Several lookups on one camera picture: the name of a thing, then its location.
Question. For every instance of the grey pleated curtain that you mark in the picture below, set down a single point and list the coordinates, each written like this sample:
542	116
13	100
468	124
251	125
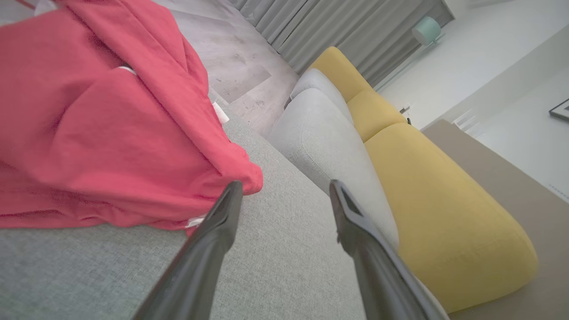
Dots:
333	26

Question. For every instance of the dark framed wall picture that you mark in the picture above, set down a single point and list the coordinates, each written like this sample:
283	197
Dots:
562	111

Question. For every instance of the red basketball jersey white sleeves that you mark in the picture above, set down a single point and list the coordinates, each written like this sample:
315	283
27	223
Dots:
111	133

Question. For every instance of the mint green floor lamp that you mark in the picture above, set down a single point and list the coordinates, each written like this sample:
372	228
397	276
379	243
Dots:
426	30

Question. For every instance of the grey fabric sofa seat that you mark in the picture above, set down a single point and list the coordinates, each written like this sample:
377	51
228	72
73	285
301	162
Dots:
284	266

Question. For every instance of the white wall power socket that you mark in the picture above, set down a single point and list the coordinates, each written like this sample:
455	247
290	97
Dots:
405	113

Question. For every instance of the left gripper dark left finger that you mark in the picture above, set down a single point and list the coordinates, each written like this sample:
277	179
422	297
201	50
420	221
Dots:
200	258

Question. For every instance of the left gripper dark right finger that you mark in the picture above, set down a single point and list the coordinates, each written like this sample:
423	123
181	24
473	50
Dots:
378	275

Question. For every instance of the grey fabric sofa cushion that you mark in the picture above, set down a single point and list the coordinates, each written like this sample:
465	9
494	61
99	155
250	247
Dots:
329	142
318	80

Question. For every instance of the yellow fabric sofa cushion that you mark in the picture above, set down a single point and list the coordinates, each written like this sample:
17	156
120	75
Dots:
444	213
338	66
373	113

